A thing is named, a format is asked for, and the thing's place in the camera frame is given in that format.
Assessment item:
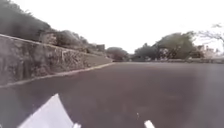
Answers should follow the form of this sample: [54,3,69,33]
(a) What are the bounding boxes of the row of trees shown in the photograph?
[0,0,130,62]

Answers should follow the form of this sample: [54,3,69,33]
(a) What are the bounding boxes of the robot's own part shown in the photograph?
[143,119,156,128]

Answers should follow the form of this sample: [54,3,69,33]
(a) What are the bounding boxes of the pale kerb line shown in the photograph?
[0,62,116,89]

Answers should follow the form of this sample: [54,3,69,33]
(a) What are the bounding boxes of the grey asphalt road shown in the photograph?
[0,61,224,128]

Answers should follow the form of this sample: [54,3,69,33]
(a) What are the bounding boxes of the grey stone wall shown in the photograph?
[0,33,114,86]

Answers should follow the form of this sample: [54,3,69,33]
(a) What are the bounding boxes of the building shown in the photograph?
[196,45,221,60]

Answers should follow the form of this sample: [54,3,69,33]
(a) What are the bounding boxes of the low wall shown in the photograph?
[146,58,224,65]

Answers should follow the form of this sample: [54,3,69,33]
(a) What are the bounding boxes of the bare tree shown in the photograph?
[196,23,224,51]

